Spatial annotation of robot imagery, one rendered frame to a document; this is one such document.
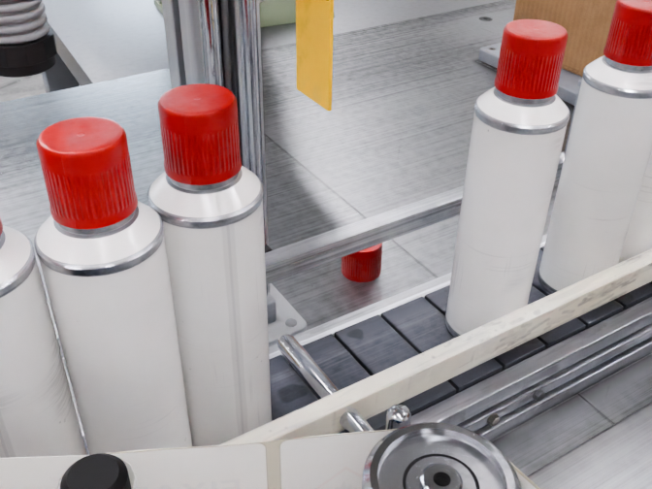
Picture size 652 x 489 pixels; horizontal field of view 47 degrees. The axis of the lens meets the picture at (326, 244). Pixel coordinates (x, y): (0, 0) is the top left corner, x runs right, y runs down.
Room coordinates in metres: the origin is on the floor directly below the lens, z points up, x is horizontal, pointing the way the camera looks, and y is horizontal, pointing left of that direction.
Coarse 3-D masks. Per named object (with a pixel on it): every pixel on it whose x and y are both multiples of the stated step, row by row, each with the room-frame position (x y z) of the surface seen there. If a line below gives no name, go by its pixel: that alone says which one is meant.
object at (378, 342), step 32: (448, 288) 0.42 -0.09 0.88; (544, 288) 0.42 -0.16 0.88; (640, 288) 0.43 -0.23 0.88; (384, 320) 0.39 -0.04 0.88; (416, 320) 0.39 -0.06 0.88; (576, 320) 0.39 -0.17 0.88; (320, 352) 0.35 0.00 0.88; (352, 352) 0.35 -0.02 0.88; (384, 352) 0.35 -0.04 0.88; (416, 352) 0.35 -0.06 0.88; (512, 352) 0.36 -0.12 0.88; (288, 384) 0.32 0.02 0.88; (448, 384) 0.33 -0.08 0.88; (384, 416) 0.30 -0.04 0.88
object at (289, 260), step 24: (456, 192) 0.42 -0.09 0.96; (384, 216) 0.39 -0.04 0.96; (408, 216) 0.39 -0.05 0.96; (432, 216) 0.40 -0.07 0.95; (312, 240) 0.36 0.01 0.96; (336, 240) 0.36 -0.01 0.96; (360, 240) 0.37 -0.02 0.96; (384, 240) 0.38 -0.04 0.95; (288, 264) 0.34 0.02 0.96; (312, 264) 0.35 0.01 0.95
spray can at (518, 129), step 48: (528, 48) 0.37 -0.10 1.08; (480, 96) 0.39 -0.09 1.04; (528, 96) 0.37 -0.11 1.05; (480, 144) 0.37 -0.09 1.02; (528, 144) 0.36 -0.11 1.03; (480, 192) 0.37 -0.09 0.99; (528, 192) 0.36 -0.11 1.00; (480, 240) 0.36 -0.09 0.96; (528, 240) 0.36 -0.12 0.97; (480, 288) 0.36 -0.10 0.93; (528, 288) 0.37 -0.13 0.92
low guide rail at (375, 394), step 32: (640, 256) 0.42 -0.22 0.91; (576, 288) 0.38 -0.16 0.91; (608, 288) 0.39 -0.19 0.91; (512, 320) 0.35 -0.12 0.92; (544, 320) 0.36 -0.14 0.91; (448, 352) 0.32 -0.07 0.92; (480, 352) 0.33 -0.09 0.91; (352, 384) 0.29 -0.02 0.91; (384, 384) 0.29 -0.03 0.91; (416, 384) 0.30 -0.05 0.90; (288, 416) 0.27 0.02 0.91; (320, 416) 0.27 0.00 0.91
